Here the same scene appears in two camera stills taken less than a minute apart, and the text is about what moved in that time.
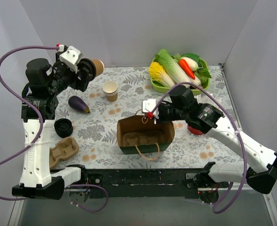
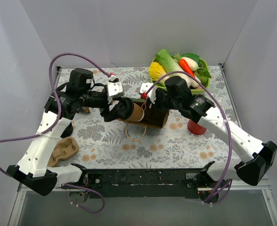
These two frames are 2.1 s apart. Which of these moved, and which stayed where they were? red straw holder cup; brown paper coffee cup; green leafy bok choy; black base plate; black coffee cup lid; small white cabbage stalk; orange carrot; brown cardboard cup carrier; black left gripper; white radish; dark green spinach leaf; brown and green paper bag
Moved: black coffee cup lid; brown and green paper bag; black left gripper; brown paper coffee cup
Stayed: orange carrot; dark green spinach leaf; black base plate; small white cabbage stalk; green leafy bok choy; red straw holder cup; white radish; brown cardboard cup carrier
